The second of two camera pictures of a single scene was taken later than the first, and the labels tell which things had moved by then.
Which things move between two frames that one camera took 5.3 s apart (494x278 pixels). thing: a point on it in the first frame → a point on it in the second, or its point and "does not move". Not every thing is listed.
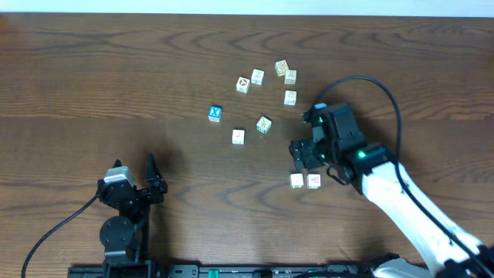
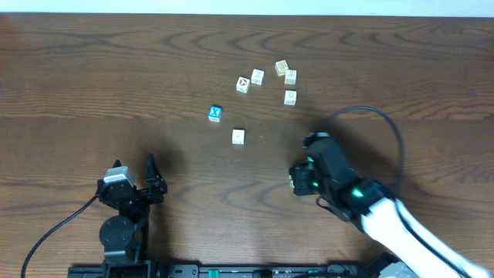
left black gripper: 139,192 does not move
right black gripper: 302,150 → 302,186
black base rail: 148,270 does not move
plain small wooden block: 238,137 does not move
